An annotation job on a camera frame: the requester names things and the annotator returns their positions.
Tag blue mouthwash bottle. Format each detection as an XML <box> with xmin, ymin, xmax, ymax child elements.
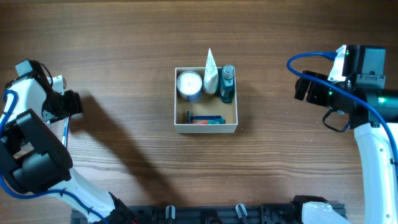
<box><xmin>219</xmin><ymin>65</ymin><xmax>235</xmax><ymax>103</ymax></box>

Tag white patterned tube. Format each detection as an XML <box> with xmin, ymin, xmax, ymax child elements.
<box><xmin>203</xmin><ymin>49</ymin><xmax>219</xmax><ymax>95</ymax></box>

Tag cotton swab round container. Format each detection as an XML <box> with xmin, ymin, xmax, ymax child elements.
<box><xmin>176</xmin><ymin>71</ymin><xmax>203</xmax><ymax>103</ymax></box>

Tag blue disposable razor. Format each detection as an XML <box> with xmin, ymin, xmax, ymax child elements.
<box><xmin>186</xmin><ymin>110</ymin><xmax>222</xmax><ymax>124</ymax></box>

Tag Colgate toothpaste tube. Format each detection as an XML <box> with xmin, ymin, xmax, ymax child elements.
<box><xmin>195</xmin><ymin>118</ymin><xmax>225</xmax><ymax>124</ymax></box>

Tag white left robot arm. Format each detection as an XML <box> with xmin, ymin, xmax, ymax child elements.
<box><xmin>1</xmin><ymin>59</ymin><xmax>138</xmax><ymax>223</ymax></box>

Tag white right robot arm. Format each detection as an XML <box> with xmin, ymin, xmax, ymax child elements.
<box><xmin>286</xmin><ymin>45</ymin><xmax>397</xmax><ymax>223</ymax></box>

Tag white cardboard box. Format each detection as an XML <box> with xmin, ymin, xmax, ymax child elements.
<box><xmin>174</xmin><ymin>67</ymin><xmax>238</xmax><ymax>134</ymax></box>

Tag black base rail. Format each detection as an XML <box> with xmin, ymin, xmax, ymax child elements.
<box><xmin>70</xmin><ymin>195</ymin><xmax>346</xmax><ymax>224</ymax></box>

